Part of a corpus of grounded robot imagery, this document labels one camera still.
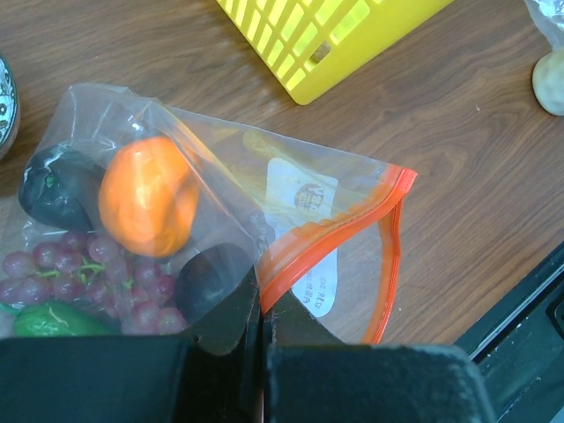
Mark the dark eggplant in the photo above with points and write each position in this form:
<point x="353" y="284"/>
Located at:
<point x="60" y="187"/>

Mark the cream ceramic mug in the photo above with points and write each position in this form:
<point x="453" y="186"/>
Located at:
<point x="547" y="82"/>

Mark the dark floral bowl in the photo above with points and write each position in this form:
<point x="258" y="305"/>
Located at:
<point x="9" y="108"/>

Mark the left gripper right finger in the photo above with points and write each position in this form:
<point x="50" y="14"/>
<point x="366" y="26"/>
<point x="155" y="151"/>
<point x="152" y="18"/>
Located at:
<point x="311" y="376"/>

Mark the red grape bunch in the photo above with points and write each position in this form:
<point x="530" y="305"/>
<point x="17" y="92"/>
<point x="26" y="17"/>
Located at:
<point x="96" y="275"/>

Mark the yellow plastic basket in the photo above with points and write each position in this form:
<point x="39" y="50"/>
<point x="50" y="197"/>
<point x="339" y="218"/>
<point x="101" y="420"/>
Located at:
<point x="312" y="45"/>

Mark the clear zip top bag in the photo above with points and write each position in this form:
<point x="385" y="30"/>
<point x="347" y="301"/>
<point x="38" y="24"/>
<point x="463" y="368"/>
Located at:
<point x="319" y="223"/>

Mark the polka dot plastic bag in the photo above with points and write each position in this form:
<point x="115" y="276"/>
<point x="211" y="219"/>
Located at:
<point x="547" y="16"/>

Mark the green chili pepper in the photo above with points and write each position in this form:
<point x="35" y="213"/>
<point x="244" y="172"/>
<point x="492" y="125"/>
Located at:
<point x="55" y="319"/>

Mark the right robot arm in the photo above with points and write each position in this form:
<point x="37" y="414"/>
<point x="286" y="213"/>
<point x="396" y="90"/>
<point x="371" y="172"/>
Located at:
<point x="518" y="346"/>

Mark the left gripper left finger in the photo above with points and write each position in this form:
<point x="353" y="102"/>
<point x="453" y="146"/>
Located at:
<point x="208" y="373"/>

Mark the orange fruit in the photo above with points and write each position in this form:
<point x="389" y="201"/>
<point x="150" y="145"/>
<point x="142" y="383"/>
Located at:
<point x="148" y="197"/>

